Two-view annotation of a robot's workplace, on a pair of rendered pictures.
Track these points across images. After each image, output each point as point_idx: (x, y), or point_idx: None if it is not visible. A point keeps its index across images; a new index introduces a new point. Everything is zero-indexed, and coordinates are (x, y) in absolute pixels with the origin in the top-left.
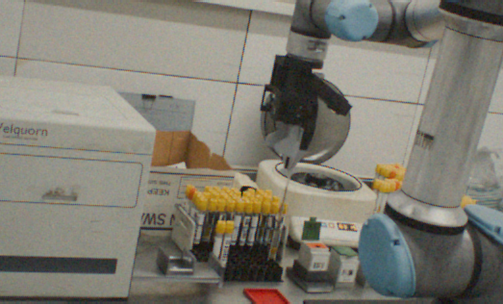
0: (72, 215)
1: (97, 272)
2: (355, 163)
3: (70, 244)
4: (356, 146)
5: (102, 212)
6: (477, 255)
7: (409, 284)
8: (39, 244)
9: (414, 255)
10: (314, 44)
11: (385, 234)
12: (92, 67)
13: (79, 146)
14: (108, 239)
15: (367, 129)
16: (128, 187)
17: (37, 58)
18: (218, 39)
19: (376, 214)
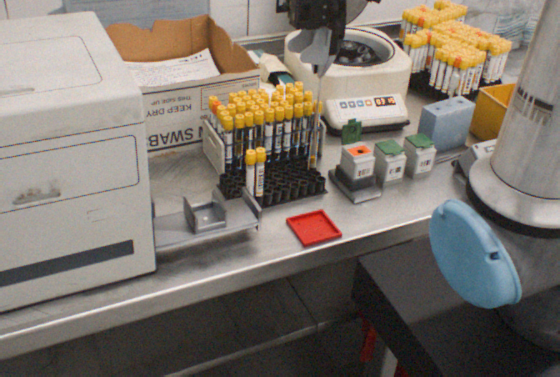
0: (61, 212)
1: (112, 258)
2: (380, 8)
3: (69, 241)
4: None
5: (98, 198)
6: None
7: (511, 300)
8: (30, 252)
9: (521, 268)
10: None
11: (475, 241)
12: None
13: (42, 136)
14: (114, 223)
15: None
16: (123, 164)
17: None
18: None
19: (456, 203)
